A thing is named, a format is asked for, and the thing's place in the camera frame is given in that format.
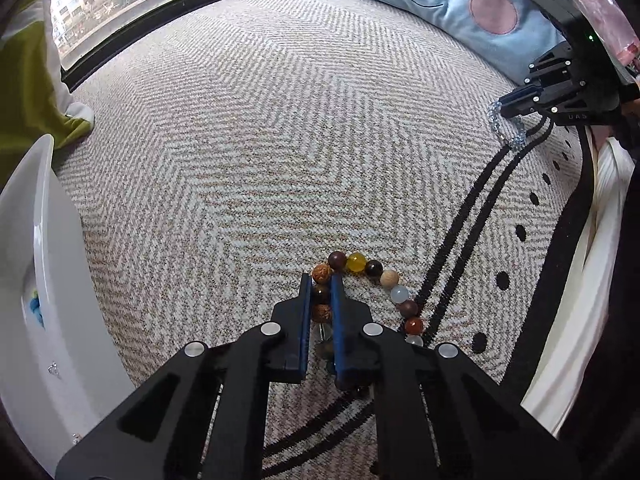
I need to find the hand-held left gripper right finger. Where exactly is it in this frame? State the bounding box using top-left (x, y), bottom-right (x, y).
top-left (331, 274), bottom-right (592, 480)

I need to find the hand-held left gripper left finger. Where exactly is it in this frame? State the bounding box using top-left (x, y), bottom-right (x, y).
top-left (55, 273), bottom-right (312, 480)

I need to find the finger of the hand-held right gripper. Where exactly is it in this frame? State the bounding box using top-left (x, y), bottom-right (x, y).
top-left (524, 41), bottom-right (577, 88)
top-left (500, 84), bottom-right (583, 120)

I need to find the clear blue crystal bracelet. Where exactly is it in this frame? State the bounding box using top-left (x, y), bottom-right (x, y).
top-left (486, 100), bottom-right (528, 150)

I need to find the multicoloured bead bracelet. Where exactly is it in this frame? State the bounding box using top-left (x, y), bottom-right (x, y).
top-left (311, 250), bottom-right (426, 396)

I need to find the white plastic tray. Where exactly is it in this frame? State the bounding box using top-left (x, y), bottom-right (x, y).
top-left (0, 134), bottom-right (137, 478)

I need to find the pink plastic bag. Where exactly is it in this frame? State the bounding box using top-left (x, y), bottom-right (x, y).
top-left (552, 0), bottom-right (640, 67)

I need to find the blue cloud face pillow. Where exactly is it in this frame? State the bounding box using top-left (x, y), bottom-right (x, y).
top-left (312, 0), bottom-right (576, 81)

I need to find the herringbone woven mat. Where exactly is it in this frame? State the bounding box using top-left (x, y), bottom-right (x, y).
top-left (50, 0), bottom-right (596, 480)

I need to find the green and blue scrunchie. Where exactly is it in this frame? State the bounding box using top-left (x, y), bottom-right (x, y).
top-left (27, 287), bottom-right (47, 331)

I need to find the green and white cloth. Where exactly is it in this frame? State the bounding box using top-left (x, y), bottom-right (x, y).
top-left (0, 0), bottom-right (96, 176)

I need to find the black window frame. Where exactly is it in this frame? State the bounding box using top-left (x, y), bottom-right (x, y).
top-left (50, 0), bottom-right (316, 93)

